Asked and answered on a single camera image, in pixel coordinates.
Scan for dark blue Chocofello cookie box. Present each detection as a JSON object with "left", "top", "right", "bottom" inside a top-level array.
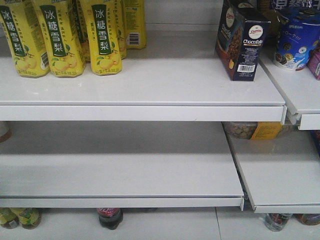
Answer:
[{"left": 215, "top": 0, "right": 271, "bottom": 82}]

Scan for white store shelf unit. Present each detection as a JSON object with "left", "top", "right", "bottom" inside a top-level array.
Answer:
[{"left": 0, "top": 0, "right": 285, "bottom": 208}]

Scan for yellow pear drink bottle rear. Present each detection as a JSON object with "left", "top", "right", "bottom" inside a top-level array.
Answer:
[{"left": 123, "top": 0, "right": 147, "bottom": 49}]

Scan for yellow pear drink bottle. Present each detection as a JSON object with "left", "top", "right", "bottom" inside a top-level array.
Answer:
[
  {"left": 123, "top": 0, "right": 147, "bottom": 49},
  {"left": 31, "top": 0, "right": 86, "bottom": 78},
  {"left": 0, "top": 0, "right": 50, "bottom": 78},
  {"left": 80, "top": 0, "right": 123, "bottom": 76}
]

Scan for dark cola bottle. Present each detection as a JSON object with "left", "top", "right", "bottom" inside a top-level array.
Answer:
[{"left": 96, "top": 207, "right": 123, "bottom": 230}]

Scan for yellow pear drink bottle middle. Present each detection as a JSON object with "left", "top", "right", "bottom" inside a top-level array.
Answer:
[{"left": 31, "top": 0, "right": 86, "bottom": 78}]

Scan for yellow pear drink bottle right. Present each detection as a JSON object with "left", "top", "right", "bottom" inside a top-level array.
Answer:
[{"left": 80, "top": 0, "right": 123, "bottom": 76}]

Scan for right white shelf boards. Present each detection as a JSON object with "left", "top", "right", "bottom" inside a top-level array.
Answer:
[{"left": 229, "top": 48, "right": 320, "bottom": 214}]

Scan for yellow pear bottle behind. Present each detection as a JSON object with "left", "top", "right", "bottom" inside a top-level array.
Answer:
[{"left": 71, "top": 0, "right": 91, "bottom": 64}]

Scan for brown cracker package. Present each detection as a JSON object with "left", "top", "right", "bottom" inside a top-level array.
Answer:
[{"left": 257, "top": 0, "right": 280, "bottom": 46}]

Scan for bottom shelf water bottle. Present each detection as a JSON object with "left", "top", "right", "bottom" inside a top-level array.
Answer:
[{"left": 264, "top": 213, "right": 293, "bottom": 232}]

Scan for peach drink bottle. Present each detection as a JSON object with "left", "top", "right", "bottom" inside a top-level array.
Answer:
[{"left": 0, "top": 121, "right": 12, "bottom": 143}]

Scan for green label bottle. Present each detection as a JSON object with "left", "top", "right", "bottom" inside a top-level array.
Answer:
[
  {"left": 10, "top": 207, "right": 42, "bottom": 230},
  {"left": 0, "top": 207, "right": 19, "bottom": 229}
]

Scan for pink snack box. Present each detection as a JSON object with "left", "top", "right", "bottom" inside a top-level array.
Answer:
[{"left": 307, "top": 47, "right": 320, "bottom": 81}]

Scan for blue mini cookie tub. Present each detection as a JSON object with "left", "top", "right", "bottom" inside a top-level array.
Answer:
[{"left": 273, "top": 6, "right": 320, "bottom": 72}]

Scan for yellow pear drink bottle left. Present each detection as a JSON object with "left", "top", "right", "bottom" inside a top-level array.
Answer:
[{"left": 0, "top": 0, "right": 50, "bottom": 78}]

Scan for brown bottom shelf bottle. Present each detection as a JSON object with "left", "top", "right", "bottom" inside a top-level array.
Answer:
[{"left": 294, "top": 213, "right": 320, "bottom": 226}]

